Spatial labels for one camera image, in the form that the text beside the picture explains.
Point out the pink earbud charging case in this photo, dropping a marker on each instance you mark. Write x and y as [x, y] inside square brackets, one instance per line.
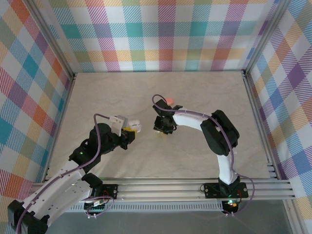
[170, 100]

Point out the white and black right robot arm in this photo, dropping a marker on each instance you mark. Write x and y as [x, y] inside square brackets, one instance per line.
[219, 131]

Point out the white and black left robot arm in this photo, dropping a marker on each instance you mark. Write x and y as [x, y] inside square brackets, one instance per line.
[63, 190]

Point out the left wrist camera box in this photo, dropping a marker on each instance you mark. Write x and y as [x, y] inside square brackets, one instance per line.
[119, 123]

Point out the aluminium side rail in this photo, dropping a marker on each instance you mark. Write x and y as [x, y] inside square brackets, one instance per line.
[61, 122]
[251, 97]

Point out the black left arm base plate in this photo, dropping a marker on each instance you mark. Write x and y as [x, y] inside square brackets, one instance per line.
[111, 191]

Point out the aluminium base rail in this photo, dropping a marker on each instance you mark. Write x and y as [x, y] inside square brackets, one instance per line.
[158, 189]

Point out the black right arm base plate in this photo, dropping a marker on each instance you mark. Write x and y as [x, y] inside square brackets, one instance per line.
[212, 190]

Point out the aluminium frame post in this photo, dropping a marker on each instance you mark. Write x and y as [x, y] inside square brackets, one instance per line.
[264, 36]
[51, 36]

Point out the aluminium frame leg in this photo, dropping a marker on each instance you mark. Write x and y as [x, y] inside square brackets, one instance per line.
[291, 217]

